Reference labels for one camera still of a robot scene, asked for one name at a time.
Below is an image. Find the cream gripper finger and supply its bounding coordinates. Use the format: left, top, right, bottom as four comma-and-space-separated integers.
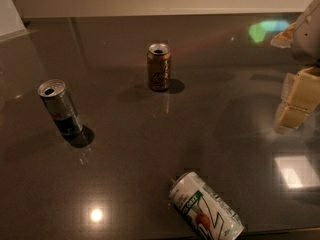
274, 66, 320, 134
270, 23, 296, 48

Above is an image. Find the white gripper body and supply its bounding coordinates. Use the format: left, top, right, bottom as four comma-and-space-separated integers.
291, 0, 320, 65

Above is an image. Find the white green 7up can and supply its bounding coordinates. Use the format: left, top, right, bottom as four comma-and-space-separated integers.
169, 172, 244, 240

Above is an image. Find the brown soda can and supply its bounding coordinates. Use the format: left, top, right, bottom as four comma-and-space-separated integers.
147, 43, 171, 91

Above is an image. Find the slim silver black can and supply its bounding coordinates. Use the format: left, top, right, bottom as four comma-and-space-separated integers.
38, 79, 83, 138

